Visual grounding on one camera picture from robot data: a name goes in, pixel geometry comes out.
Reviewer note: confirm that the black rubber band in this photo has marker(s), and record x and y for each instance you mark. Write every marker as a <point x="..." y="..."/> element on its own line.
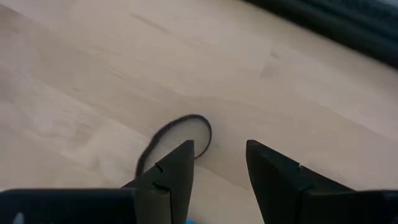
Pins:
<point x="194" y="115"/>

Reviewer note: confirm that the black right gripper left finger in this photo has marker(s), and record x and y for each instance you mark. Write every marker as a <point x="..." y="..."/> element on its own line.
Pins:
<point x="168" y="193"/>

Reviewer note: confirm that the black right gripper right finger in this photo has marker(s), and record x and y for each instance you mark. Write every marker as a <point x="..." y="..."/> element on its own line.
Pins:
<point x="280" y="186"/>

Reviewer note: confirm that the black aluminium table frame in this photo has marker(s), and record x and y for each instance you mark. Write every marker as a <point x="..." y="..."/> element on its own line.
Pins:
<point x="342" y="28"/>

